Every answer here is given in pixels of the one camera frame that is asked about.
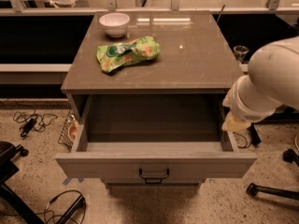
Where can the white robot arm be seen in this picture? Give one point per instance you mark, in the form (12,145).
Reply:
(272,81)

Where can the white ceramic bowl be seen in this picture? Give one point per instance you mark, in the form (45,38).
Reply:
(115,24)

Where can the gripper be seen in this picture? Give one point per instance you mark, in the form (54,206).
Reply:
(240,106)

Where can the grey drawer cabinet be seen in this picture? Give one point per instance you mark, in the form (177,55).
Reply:
(194,59)

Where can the black stand with cables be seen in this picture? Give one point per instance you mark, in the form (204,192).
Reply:
(79,204)

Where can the grey top drawer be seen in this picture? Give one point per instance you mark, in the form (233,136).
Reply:
(157,139)

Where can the black office chair base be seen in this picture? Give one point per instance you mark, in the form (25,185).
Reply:
(8,169)

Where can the wire basket on floor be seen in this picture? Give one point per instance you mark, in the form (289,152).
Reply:
(69,131)

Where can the green snack bag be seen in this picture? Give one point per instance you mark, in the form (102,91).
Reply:
(115,56)

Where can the blue tape cross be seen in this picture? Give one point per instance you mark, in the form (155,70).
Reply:
(69,179)

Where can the black power adapter with cable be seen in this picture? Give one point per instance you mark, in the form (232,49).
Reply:
(31,121)

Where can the clear drinking glass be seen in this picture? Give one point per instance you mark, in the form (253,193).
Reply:
(240,52)

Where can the black chair leg with caster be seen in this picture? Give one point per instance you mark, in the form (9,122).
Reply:
(254,189)

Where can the black bar on floor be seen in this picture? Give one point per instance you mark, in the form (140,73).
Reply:
(255,139)

